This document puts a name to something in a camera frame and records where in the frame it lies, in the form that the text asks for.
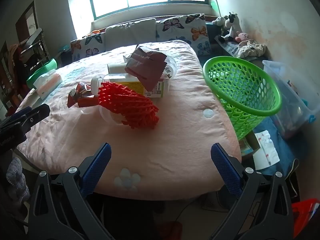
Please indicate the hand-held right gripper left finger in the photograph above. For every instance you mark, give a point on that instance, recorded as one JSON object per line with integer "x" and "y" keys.
{"x": 98, "y": 165}

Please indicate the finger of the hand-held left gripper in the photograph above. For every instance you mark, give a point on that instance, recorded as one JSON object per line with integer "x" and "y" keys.
{"x": 37, "y": 115}
{"x": 22, "y": 111}

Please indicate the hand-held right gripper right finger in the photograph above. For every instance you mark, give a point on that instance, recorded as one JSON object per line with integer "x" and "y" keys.
{"x": 225, "y": 167}

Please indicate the orange red snack wrapper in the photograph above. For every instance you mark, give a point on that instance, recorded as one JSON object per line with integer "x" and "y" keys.
{"x": 82, "y": 97}

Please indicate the clear plastic container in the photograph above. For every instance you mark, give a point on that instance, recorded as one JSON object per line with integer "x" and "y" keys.
{"x": 110, "y": 117}

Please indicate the green plastic basket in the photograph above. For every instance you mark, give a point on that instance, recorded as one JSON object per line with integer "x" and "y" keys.
{"x": 250, "y": 105}

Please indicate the red foam fruit net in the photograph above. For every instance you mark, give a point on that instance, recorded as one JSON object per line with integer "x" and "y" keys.
{"x": 125, "y": 102}

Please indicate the white carton box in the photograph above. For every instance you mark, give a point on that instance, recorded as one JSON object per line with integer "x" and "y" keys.
{"x": 116, "y": 68}

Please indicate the plastic bottle with yellow label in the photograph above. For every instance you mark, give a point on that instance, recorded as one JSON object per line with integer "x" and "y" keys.
{"x": 150, "y": 88}

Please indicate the dark red snack wrapper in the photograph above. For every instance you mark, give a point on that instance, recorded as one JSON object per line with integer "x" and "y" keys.
{"x": 147, "y": 65}

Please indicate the white printed paper cup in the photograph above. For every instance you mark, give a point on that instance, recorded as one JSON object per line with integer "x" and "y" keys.
{"x": 172, "y": 67}

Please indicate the cardboard box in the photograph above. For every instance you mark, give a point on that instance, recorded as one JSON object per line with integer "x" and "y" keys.
{"x": 247, "y": 147}

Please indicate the pink tissue pack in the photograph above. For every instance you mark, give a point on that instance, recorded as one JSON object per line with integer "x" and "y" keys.
{"x": 47, "y": 83}

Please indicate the grey knit cloth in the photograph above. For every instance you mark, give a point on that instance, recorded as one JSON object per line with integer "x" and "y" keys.
{"x": 15, "y": 177}

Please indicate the green plastic bin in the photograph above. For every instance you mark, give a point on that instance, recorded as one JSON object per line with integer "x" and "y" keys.
{"x": 40, "y": 71}

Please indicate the white paper sheet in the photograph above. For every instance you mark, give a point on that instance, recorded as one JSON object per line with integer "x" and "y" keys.
{"x": 266, "y": 152}

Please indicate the metal rack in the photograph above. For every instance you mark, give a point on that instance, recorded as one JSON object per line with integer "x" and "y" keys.
{"x": 35, "y": 47}

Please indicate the pink blanket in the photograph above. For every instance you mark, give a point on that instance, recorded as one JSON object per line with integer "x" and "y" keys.
{"x": 162, "y": 142}

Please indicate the teal plastic item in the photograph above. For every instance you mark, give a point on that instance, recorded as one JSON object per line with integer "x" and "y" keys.
{"x": 63, "y": 48}

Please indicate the small butterfly print pillow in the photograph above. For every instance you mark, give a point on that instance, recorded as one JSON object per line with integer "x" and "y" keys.
{"x": 87, "y": 46}

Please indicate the red plastic item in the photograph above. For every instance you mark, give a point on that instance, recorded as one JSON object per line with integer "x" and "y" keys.
{"x": 305, "y": 212}

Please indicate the wooden framed mirror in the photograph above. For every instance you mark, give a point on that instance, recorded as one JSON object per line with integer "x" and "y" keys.
{"x": 26, "y": 17}

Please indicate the clear plastic storage box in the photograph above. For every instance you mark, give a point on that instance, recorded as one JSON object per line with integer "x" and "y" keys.
{"x": 287, "y": 92}

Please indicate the crumpled beige cloth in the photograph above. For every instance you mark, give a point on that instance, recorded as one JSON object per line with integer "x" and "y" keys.
{"x": 250, "y": 48}

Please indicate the grey pillow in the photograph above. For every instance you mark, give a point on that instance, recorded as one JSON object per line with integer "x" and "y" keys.
{"x": 130, "y": 35}

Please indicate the pink plush toy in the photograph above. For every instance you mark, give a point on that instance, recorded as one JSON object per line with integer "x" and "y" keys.
{"x": 241, "y": 37}

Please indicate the cow plush toy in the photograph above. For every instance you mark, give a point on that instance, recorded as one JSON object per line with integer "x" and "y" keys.
{"x": 232, "y": 25}

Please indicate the grey plush toy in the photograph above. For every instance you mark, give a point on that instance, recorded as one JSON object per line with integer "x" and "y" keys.
{"x": 220, "y": 21}

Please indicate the large butterfly print pillow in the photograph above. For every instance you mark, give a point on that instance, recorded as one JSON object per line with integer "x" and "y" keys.
{"x": 180, "y": 27}

